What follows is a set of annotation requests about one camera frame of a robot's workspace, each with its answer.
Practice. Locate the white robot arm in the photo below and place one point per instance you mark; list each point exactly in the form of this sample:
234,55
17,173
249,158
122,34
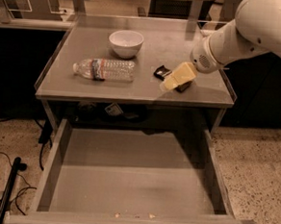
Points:
255,30

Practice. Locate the white ceramic bowl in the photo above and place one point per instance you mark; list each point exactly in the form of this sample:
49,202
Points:
125,43

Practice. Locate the white horizontal rail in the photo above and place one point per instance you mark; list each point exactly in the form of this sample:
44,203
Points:
38,24

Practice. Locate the black rxbar chocolate wrapper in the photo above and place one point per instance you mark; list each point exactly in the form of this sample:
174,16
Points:
162,72

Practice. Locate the yellow taped gripper finger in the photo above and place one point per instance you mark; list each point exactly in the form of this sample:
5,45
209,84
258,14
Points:
181,74

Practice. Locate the grey open top drawer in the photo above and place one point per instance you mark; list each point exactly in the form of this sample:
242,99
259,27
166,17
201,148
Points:
106,176

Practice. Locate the grey metal cabinet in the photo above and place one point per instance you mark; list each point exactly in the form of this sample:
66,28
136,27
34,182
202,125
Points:
166,42

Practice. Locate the dark items under cabinet top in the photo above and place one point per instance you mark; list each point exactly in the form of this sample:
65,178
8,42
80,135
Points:
111,112

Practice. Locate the black pole on floor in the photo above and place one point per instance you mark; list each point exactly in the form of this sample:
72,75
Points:
17,166

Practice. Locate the clear plastic water bottle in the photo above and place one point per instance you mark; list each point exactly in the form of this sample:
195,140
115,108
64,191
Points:
105,70

